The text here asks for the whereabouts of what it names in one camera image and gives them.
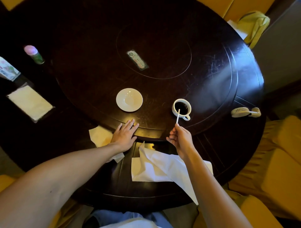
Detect person's right hand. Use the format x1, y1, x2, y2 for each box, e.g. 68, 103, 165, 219
166, 123, 196, 161

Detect person's left hand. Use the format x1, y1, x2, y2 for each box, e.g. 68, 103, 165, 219
110, 119, 140, 153

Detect person's right forearm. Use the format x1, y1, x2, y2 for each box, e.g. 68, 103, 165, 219
181, 148, 253, 228

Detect person's left forearm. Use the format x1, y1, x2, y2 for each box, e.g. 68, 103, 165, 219
0, 142, 123, 228

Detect white coffee cup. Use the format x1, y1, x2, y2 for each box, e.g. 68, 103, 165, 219
172, 98, 192, 122

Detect black coffee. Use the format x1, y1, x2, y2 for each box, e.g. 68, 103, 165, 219
175, 102, 189, 115

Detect small cream paper napkin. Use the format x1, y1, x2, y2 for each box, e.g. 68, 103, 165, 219
88, 125, 125, 163

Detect white saucer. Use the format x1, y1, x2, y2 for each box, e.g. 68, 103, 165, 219
116, 88, 143, 113

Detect large white paper napkin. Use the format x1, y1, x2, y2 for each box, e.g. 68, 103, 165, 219
131, 141, 214, 206

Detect cream handheld fan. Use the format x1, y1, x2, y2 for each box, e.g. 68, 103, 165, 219
230, 107, 262, 118

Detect green and white label card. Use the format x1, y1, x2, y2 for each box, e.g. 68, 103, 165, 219
126, 49, 149, 71

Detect dark wooden turntable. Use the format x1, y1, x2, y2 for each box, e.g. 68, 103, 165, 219
50, 5, 238, 142

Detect blue jeans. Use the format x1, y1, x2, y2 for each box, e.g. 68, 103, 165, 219
82, 210, 174, 228

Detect white shirt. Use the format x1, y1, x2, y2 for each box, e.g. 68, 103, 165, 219
100, 218, 163, 228

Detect clear-wrapped tissue pack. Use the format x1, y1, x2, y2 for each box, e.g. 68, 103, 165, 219
6, 84, 56, 124

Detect green bottle with pink cap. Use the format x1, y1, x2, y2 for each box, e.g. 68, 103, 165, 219
24, 45, 45, 65

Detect white paper sheet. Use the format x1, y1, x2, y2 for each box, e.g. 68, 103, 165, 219
227, 20, 248, 40

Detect printed white packet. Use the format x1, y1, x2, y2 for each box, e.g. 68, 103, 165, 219
0, 56, 21, 82

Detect yellow cloth bag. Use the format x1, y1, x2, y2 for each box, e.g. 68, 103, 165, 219
237, 10, 271, 50

